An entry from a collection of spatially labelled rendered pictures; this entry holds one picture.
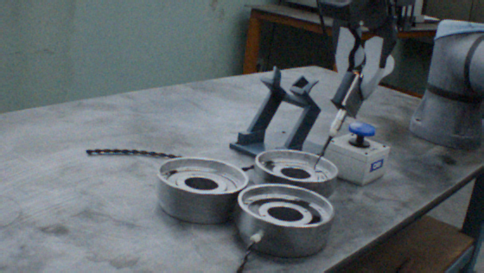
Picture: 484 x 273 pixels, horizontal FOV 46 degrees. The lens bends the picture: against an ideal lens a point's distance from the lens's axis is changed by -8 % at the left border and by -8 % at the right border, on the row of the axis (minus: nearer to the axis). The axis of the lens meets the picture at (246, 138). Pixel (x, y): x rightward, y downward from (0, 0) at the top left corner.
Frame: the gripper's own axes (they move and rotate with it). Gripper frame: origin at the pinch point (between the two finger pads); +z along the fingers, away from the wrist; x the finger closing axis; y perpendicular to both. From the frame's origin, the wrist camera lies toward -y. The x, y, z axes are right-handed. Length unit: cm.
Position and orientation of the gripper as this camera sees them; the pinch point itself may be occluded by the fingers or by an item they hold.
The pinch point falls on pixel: (353, 87)
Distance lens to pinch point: 83.2
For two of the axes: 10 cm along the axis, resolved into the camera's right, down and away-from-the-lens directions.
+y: 6.7, -1.5, 7.3
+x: -7.3, -3.1, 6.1
